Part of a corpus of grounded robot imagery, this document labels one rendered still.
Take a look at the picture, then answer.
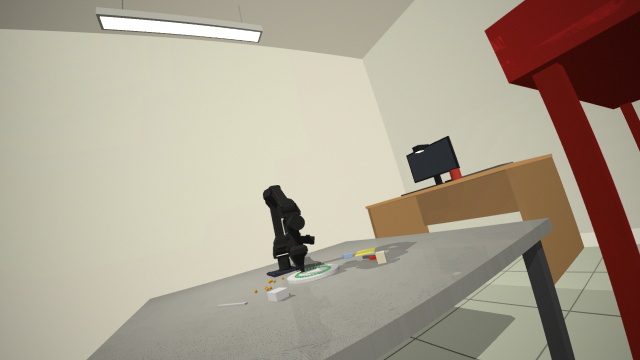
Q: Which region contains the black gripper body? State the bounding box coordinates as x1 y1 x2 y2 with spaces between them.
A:
285 230 308 256

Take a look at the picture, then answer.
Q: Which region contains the yellow flat rectangular board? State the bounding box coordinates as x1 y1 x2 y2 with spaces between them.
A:
354 247 376 257

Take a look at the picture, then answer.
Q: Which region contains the cream cube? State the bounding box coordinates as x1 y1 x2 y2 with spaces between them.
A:
375 251 387 265

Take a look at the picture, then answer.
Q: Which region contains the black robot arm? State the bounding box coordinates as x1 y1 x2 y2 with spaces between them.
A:
263 185 315 272

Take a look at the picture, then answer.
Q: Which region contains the white round board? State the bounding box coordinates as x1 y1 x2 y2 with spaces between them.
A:
287 264 339 284

